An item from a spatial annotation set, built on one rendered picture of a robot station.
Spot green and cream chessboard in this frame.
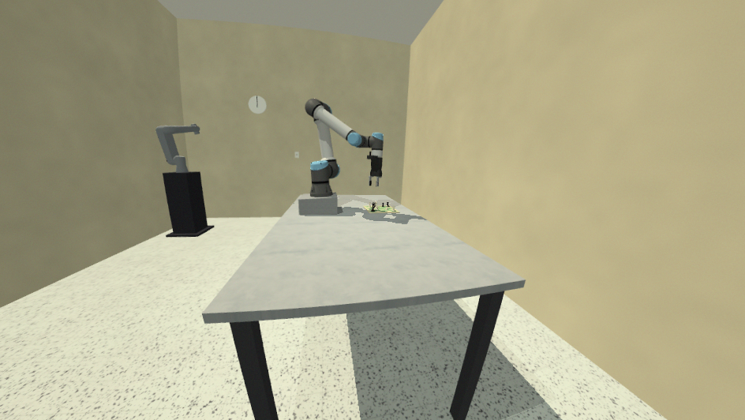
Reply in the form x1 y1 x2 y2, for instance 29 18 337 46
364 205 399 213

